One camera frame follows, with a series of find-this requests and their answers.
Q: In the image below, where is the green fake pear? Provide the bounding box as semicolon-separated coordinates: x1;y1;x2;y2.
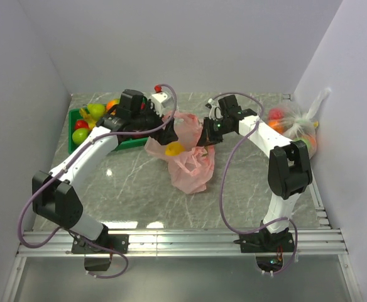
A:
87;103;106;119

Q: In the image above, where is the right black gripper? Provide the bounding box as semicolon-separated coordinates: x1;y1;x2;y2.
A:
197;116;233;148

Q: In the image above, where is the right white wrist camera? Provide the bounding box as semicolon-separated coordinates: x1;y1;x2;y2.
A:
206;98;222;120

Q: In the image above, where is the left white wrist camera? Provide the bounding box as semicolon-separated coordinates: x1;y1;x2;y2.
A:
150;92;173;116

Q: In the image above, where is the orange fake orange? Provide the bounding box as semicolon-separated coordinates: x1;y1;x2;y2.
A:
106;99;119;111

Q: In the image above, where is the red fake strawberry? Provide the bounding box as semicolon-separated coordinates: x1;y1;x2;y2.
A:
74;120;90;130

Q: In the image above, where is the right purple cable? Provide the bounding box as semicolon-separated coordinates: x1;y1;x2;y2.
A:
206;92;299;276

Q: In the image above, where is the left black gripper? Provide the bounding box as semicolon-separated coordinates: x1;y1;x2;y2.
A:
131;99;178;145

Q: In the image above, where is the pink plastic bag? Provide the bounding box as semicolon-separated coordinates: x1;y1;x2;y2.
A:
145;111;215;194

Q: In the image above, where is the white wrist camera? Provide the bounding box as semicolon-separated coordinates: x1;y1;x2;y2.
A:
150;92;173;116
206;98;222;120

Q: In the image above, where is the aluminium mounting rail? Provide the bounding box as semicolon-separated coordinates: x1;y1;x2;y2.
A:
16;229;348;258

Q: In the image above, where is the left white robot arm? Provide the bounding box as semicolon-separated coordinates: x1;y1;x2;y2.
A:
32;84;178;253

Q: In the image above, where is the green fake apple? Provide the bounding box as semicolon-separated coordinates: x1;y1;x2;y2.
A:
72;128;90;145

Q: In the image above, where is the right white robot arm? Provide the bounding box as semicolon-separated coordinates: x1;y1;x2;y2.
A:
197;92;312;251

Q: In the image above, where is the clear bag of fruits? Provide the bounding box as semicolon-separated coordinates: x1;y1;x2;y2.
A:
267;88;331;158

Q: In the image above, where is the small yellow banana bunch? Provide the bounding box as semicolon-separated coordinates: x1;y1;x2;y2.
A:
79;108;97;128

